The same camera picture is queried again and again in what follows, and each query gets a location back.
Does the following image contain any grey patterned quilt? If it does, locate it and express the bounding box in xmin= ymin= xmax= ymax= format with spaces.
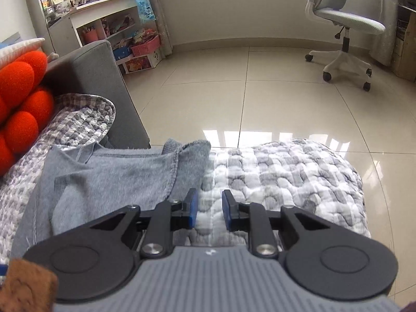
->
xmin=1 ymin=94 xmax=369 ymax=263

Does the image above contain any grey curtain right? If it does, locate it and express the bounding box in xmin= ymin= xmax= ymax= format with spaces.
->
xmin=369 ymin=0 xmax=398 ymax=66

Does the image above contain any dark grey sofa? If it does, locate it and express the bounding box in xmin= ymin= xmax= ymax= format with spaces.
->
xmin=42 ymin=40 xmax=151 ymax=149

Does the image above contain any wooden shelf unit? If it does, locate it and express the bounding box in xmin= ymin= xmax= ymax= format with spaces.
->
xmin=391 ymin=0 xmax=416 ymax=82

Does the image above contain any teal hanging bag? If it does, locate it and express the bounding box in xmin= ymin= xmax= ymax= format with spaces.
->
xmin=135 ymin=0 xmax=156 ymax=23

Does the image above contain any white desk with shelves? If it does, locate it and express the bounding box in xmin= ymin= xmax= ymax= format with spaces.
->
xmin=40 ymin=0 xmax=173 ymax=73

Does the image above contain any orange pumpkin plush cushion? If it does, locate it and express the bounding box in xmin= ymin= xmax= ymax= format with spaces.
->
xmin=1 ymin=50 xmax=55 ymax=176

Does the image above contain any pink storage basket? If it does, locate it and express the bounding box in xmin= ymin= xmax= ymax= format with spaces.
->
xmin=131 ymin=35 xmax=161 ymax=57

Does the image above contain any brown fuzzy sleeve cuff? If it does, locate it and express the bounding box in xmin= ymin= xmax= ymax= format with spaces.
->
xmin=1 ymin=258 xmax=59 ymax=312

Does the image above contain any grey office chair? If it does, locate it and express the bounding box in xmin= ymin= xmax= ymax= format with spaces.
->
xmin=305 ymin=0 xmax=386 ymax=92

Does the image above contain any grey knit sweater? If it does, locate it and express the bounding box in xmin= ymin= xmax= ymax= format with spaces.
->
xmin=11 ymin=139 xmax=211 ymax=258

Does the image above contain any white pillow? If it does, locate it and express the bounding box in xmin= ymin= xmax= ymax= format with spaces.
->
xmin=0 ymin=37 xmax=45 ymax=69

